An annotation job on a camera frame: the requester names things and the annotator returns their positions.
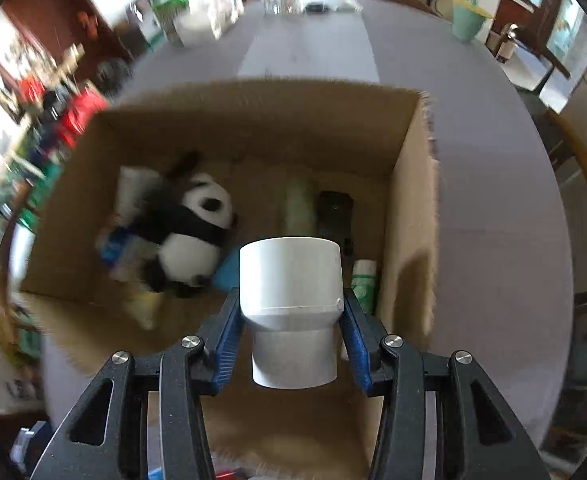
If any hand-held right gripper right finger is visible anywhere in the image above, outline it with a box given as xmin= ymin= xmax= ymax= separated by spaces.
xmin=341 ymin=287 xmax=554 ymax=480

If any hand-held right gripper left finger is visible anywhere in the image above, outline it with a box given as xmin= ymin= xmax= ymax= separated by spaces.
xmin=28 ymin=287 xmax=246 ymax=480

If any green white bottle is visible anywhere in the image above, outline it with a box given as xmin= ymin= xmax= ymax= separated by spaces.
xmin=351 ymin=259 xmax=379 ymax=311

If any blue block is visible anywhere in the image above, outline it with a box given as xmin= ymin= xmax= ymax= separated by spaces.
xmin=212 ymin=250 xmax=242 ymax=291

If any white plastic pipe fitting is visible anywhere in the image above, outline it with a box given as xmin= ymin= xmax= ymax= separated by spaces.
xmin=239 ymin=237 xmax=345 ymax=390

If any yellow white object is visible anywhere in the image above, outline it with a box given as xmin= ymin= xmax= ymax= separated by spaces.
xmin=126 ymin=287 xmax=167 ymax=331

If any panda plush toy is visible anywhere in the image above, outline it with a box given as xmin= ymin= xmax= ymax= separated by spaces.
xmin=133 ymin=152 xmax=239 ymax=299

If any black oblong object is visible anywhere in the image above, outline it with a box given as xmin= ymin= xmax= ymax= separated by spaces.
xmin=317 ymin=190 xmax=355 ymax=256

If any blue packet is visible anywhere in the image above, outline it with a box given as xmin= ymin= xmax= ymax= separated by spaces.
xmin=96 ymin=225 xmax=146 ymax=281

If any pale green tube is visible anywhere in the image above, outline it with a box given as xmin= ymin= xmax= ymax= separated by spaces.
xmin=284 ymin=175 xmax=318 ymax=239

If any printed cardboard box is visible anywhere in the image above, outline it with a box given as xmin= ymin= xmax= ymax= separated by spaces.
xmin=20 ymin=79 xmax=441 ymax=476

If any curved wooden chair back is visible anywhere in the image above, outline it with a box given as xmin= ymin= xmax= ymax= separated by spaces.
xmin=0 ymin=180 xmax=32 ymax=356

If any red plastic stool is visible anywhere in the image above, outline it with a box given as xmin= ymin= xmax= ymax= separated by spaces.
xmin=53 ymin=87 xmax=110 ymax=148

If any green white carton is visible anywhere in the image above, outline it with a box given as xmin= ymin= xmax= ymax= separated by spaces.
xmin=150 ymin=0 xmax=190 ymax=47

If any beige pot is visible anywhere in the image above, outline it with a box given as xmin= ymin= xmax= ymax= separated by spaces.
xmin=496 ymin=22 xmax=520 ymax=62

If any teal cup yellow lid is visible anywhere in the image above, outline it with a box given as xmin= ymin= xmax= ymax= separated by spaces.
xmin=449 ymin=0 xmax=494 ymax=44

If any dark wooden chair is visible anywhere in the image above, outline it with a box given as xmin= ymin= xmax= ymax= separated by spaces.
xmin=493 ymin=22 xmax=572 ymax=92

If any brown wooden door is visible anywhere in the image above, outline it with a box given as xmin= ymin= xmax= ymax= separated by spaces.
xmin=3 ymin=0 xmax=130 ymax=63

